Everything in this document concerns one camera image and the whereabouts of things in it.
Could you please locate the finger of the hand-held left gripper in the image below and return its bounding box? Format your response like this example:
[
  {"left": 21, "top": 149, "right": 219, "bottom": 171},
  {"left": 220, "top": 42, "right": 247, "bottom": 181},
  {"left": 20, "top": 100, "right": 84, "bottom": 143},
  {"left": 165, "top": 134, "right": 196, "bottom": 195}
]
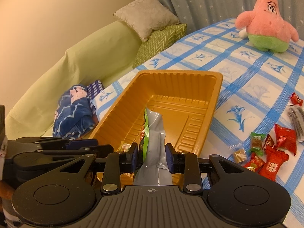
[
  {"left": 15, "top": 136, "right": 99, "bottom": 150},
  {"left": 36, "top": 144, "right": 114, "bottom": 162}
]

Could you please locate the red candy with white print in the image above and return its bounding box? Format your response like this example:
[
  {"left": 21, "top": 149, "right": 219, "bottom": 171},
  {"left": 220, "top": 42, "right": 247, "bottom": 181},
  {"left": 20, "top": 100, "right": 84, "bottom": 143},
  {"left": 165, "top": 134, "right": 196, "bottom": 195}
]
[{"left": 290, "top": 93, "right": 304, "bottom": 106}]

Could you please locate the green wrapped candy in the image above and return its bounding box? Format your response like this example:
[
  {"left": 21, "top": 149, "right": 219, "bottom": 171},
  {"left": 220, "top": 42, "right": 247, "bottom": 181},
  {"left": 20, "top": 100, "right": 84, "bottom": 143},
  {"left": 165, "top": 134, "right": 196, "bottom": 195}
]
[{"left": 248, "top": 132, "right": 266, "bottom": 156}]

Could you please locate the orange plastic tray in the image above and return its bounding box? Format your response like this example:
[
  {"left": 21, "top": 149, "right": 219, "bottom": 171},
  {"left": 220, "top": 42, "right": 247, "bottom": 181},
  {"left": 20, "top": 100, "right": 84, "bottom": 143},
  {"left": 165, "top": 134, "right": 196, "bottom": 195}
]
[{"left": 88, "top": 70, "right": 224, "bottom": 186}]

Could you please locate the pink starfish plush toy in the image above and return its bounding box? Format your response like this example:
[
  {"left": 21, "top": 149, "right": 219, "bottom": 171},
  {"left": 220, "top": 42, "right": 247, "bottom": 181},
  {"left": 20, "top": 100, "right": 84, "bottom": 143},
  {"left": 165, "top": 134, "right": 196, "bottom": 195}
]
[{"left": 235, "top": 0, "right": 299, "bottom": 53}]

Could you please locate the small red candy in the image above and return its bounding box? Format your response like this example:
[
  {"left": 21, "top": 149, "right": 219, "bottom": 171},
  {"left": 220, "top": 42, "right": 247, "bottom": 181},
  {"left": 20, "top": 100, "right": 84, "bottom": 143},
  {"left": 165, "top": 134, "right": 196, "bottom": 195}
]
[{"left": 262, "top": 134, "right": 276, "bottom": 151}]

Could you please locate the blue printed blanket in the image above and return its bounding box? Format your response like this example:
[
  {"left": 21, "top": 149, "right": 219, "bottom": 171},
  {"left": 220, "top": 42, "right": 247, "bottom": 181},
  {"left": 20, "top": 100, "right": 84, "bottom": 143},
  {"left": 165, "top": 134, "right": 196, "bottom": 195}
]
[{"left": 53, "top": 84, "right": 97, "bottom": 139}]

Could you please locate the silver green snack packet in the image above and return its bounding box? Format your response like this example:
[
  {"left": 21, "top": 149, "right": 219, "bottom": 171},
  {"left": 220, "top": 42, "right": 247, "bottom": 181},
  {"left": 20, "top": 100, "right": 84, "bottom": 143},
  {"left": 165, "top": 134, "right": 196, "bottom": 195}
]
[{"left": 133, "top": 106, "right": 174, "bottom": 186}]

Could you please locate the grey star-print curtain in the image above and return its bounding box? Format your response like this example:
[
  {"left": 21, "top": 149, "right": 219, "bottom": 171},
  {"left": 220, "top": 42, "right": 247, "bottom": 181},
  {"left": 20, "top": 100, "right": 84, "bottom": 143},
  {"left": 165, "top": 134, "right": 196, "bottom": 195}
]
[{"left": 129, "top": 0, "right": 304, "bottom": 35}]

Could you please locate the blue checked cloth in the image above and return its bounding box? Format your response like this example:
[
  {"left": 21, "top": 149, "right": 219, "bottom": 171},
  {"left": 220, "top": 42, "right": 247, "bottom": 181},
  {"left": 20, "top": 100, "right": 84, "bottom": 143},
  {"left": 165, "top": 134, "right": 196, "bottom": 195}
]
[{"left": 87, "top": 79, "right": 106, "bottom": 100}]

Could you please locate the grey cushion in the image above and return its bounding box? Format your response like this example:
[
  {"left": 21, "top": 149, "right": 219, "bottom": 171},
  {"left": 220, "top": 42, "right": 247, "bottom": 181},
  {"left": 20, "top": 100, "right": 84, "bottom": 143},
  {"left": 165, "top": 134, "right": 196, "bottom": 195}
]
[{"left": 113, "top": 0, "right": 180, "bottom": 42}]

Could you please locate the blue checked tablecloth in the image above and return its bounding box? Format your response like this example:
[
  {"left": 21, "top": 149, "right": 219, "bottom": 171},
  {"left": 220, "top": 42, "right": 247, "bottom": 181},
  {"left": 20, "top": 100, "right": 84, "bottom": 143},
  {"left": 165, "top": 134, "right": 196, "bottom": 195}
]
[{"left": 91, "top": 17, "right": 304, "bottom": 219}]

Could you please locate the clear wrapped brown candy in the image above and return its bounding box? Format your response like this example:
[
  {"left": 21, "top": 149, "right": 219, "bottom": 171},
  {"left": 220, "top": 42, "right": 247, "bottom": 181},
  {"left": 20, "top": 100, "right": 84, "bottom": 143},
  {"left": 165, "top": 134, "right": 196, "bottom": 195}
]
[{"left": 229, "top": 142, "right": 247, "bottom": 163}]

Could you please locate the green zigzag cushion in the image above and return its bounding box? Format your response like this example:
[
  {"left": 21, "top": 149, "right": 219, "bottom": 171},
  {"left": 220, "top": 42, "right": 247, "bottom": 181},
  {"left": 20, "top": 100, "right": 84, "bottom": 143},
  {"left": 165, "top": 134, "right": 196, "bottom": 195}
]
[{"left": 132, "top": 23, "right": 188, "bottom": 68}]

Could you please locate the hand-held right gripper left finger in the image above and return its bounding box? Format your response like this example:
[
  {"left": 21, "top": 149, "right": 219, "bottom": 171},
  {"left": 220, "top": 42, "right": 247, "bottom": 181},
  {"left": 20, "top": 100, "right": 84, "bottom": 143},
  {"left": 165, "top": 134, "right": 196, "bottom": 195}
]
[{"left": 60, "top": 143, "right": 139, "bottom": 194}]

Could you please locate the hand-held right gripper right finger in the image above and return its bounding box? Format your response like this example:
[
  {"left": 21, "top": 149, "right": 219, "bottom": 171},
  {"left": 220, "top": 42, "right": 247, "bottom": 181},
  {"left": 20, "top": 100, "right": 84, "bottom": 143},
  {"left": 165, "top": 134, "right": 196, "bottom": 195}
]
[{"left": 165, "top": 143, "right": 245, "bottom": 194}]

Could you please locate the large red snack packet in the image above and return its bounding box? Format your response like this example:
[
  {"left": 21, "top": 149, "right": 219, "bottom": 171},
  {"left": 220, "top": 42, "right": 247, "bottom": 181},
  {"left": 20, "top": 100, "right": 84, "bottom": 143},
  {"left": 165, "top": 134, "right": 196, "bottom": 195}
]
[
  {"left": 259, "top": 147, "right": 289, "bottom": 176},
  {"left": 274, "top": 123, "right": 297, "bottom": 156}
]

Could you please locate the silver black snack packet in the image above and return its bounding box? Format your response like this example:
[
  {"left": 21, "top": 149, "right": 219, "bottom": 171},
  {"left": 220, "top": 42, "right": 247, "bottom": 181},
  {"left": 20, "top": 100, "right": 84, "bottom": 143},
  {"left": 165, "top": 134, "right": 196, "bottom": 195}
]
[{"left": 287, "top": 104, "right": 304, "bottom": 143}]

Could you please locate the red patterned candy packet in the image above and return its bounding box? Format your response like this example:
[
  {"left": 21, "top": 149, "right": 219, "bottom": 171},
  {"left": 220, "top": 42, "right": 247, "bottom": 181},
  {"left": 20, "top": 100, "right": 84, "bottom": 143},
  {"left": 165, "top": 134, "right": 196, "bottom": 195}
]
[{"left": 242, "top": 153, "right": 265, "bottom": 173}]

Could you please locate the green covered sofa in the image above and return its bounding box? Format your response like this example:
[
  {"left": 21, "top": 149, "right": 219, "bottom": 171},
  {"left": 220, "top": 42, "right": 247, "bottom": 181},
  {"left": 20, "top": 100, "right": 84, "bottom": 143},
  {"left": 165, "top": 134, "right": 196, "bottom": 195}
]
[{"left": 5, "top": 20, "right": 143, "bottom": 139}]

